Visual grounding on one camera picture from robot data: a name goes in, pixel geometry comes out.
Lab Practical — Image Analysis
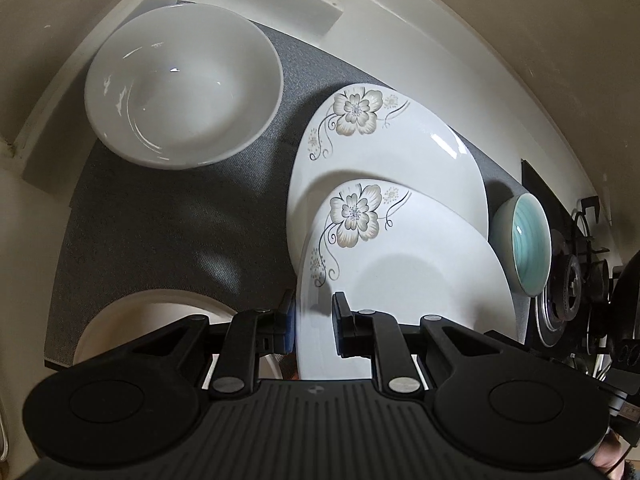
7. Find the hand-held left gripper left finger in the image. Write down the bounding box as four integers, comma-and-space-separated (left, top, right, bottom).
134, 288, 297, 395

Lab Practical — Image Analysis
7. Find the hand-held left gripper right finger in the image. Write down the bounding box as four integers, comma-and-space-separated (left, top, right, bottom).
332, 291, 501, 395

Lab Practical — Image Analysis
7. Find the white floral square plate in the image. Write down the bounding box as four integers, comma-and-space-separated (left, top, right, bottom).
286, 84, 489, 281
295, 178, 516, 382

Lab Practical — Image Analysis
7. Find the teal glazed bowl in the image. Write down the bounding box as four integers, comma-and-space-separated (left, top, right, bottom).
489, 193, 552, 297

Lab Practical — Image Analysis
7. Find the large white bowl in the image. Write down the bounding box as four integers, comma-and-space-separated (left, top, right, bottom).
84, 3, 285, 169

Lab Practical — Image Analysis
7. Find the cream round plate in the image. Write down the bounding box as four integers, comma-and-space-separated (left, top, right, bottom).
73, 288, 281, 381

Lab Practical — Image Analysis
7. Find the grey mat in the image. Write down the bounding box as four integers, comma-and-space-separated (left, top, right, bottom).
44, 0, 526, 371

